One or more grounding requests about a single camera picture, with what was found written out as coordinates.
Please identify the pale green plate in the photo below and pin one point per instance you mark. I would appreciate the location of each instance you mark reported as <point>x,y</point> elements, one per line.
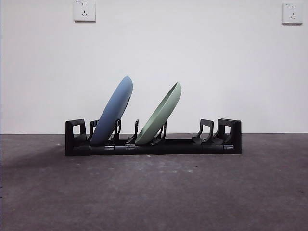
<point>161,115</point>

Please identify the blue plate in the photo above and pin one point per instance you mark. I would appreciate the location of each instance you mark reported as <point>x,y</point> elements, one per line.
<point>113,113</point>

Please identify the black plate rack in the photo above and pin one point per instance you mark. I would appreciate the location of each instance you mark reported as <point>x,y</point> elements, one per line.
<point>180,149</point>

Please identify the white wall socket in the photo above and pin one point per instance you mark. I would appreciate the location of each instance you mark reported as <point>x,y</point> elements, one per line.
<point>292,14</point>
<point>84,12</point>

